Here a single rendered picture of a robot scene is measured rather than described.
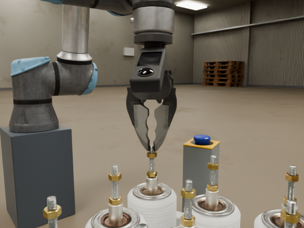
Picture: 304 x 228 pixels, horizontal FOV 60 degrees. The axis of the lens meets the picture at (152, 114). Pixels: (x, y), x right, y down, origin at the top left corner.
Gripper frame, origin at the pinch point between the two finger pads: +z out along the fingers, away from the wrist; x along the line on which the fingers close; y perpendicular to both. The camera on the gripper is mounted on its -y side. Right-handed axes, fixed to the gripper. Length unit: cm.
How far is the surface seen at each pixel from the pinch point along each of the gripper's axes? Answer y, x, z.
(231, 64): 1029, -153, -51
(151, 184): -0.5, -0.1, 7.6
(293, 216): -19.3, -18.3, 1.8
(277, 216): -5.7, -21.3, 9.2
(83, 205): 39, 31, 35
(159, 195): -1.6, -1.8, 9.1
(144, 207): -4.2, 0.5, 10.3
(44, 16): 782, 476, -199
